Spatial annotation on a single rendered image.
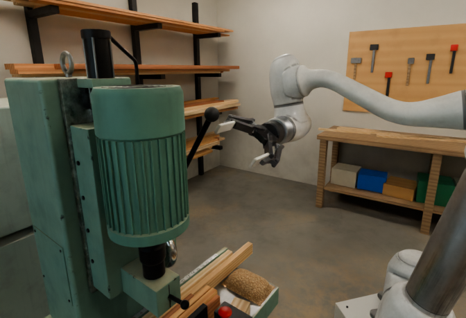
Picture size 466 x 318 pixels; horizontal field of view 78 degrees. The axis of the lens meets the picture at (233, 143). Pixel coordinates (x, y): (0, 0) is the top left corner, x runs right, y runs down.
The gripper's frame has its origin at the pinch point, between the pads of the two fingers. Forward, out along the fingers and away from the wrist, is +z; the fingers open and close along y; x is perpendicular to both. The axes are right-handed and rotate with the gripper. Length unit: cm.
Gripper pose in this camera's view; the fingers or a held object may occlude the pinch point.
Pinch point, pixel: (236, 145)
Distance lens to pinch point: 76.1
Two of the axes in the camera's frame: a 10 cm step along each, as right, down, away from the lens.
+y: -6.7, -6.6, 3.6
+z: -6.1, 1.9, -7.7
